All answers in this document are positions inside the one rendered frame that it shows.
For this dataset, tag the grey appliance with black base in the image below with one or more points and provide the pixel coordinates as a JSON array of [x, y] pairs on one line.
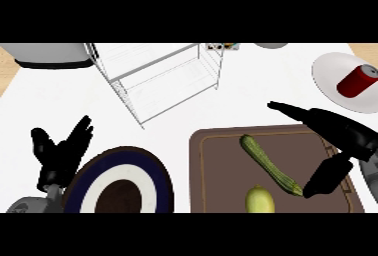
[[48, 55]]

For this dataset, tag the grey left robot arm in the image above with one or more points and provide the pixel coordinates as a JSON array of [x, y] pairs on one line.
[[35, 201]]

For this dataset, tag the brown blue white striped plate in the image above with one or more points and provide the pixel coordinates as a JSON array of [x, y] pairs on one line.
[[119, 180]]

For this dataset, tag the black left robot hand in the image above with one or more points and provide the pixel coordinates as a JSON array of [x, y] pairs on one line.
[[60, 156]]

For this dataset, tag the small colourful box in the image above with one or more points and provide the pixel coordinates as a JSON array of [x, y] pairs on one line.
[[221, 46]]

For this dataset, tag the red can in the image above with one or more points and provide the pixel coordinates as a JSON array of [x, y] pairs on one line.
[[355, 81]]

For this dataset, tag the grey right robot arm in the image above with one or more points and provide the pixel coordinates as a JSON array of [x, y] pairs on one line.
[[369, 178]]

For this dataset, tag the brown tray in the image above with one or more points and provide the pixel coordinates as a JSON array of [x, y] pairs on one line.
[[221, 166]]

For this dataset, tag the green zucchini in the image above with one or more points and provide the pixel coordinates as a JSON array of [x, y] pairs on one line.
[[265, 163]]

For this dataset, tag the grey round object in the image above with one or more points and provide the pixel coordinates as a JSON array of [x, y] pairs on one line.
[[270, 45]]

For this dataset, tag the yellow squash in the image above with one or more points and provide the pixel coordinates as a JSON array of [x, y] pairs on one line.
[[258, 200]]

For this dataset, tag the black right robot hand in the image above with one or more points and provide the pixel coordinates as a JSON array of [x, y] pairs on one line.
[[339, 133]]

